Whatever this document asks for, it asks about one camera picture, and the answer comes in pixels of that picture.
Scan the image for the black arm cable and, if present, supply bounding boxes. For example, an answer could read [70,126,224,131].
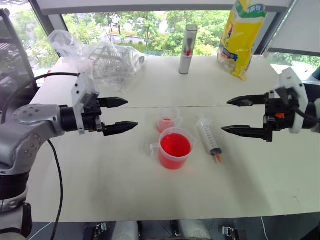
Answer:
[0,71,81,126]
[284,93,320,126]

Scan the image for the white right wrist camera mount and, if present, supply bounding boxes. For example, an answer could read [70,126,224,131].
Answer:
[273,66,311,135]

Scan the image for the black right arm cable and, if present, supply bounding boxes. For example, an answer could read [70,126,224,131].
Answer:
[284,93,320,126]

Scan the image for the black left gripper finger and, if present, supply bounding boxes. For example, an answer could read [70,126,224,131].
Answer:
[102,121,139,137]
[97,96,129,109]

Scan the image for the small clear cup red liquid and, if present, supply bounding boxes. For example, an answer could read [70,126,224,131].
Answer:
[156,106,182,134]

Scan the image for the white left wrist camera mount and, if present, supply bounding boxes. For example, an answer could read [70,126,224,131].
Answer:
[70,73,100,136]

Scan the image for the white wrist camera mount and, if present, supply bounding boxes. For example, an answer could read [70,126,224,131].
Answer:
[70,73,100,136]
[273,66,311,135]

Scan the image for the black mesh chair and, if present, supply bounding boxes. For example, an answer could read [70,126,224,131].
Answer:
[0,8,40,106]

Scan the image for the clear plastic syringe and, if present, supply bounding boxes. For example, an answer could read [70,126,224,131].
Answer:
[194,114,225,165]

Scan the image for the clear plastic bag with rack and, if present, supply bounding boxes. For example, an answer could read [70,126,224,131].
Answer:
[46,29,146,95]

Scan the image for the large clear cup red liquid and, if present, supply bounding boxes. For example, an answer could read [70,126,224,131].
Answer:
[149,126,199,171]

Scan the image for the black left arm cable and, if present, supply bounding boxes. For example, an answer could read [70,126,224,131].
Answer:
[0,71,81,126]

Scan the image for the yellow plastic food bag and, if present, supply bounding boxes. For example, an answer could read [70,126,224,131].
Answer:
[216,0,269,82]

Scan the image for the silver cylindrical tube container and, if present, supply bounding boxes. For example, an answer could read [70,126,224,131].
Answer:
[178,24,199,75]

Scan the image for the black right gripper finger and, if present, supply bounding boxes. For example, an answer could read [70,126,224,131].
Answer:
[220,123,274,144]
[226,94,267,108]

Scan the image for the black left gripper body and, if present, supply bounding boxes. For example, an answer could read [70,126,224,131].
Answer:
[80,92,106,133]

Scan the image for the thin black hanging cable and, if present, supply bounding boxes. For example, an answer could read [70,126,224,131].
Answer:
[46,138,64,240]

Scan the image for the black strap buckle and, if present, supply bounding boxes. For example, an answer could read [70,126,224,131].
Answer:
[83,221,109,240]
[218,224,248,240]

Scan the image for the thin white cable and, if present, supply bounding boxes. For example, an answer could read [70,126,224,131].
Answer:
[26,220,54,240]
[260,215,274,240]

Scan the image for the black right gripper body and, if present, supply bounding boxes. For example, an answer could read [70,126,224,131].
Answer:
[263,87,301,132]

